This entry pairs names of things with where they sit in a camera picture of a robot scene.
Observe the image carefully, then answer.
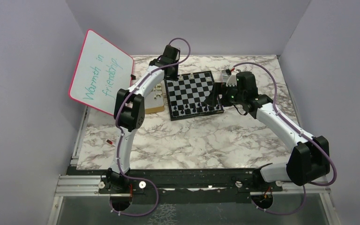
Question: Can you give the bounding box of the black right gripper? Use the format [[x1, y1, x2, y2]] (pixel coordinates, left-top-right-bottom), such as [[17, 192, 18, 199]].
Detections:
[[204, 82, 245, 107]]

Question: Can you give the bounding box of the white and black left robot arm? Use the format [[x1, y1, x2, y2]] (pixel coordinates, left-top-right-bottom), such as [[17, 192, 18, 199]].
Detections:
[[105, 45, 180, 193]]

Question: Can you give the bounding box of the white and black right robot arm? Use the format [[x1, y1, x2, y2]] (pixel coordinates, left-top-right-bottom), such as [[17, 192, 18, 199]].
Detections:
[[204, 72, 330, 191]]

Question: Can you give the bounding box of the black and white chessboard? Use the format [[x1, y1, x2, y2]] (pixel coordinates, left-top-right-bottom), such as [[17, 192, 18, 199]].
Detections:
[[164, 71, 224, 121]]

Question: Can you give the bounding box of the silver metal tin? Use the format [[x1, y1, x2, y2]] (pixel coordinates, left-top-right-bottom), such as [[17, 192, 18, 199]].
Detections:
[[220, 69, 228, 85]]

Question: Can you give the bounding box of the pink framed whiteboard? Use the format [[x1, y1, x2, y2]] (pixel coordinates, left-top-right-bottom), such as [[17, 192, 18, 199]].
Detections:
[[68, 30, 134, 115]]

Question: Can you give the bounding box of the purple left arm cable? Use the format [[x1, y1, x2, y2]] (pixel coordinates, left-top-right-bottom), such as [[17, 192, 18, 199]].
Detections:
[[109, 37, 191, 218]]

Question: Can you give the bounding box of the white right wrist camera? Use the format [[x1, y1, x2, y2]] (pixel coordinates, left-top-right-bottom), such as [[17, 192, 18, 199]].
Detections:
[[226, 69, 237, 87]]

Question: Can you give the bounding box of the aluminium extrusion rail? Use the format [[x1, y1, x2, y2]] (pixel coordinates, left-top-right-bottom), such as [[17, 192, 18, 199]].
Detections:
[[54, 175, 101, 197]]

